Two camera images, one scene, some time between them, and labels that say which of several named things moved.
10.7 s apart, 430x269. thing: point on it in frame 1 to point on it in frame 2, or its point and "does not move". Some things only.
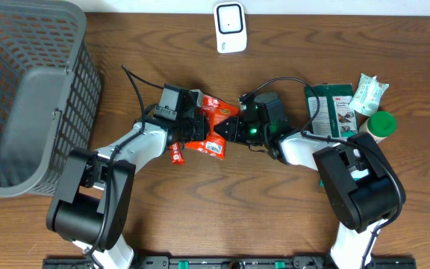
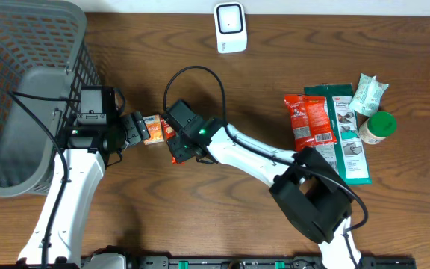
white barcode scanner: (231, 27) does not move
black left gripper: (206, 125) to (137, 128)
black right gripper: (234, 130) to (178, 152)
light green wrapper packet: (369, 94) does not move
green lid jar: (380, 125) does not move
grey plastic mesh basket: (39, 93) does not move
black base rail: (231, 262) does not move
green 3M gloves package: (337, 113) does not move
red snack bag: (216, 110) to (310, 122)
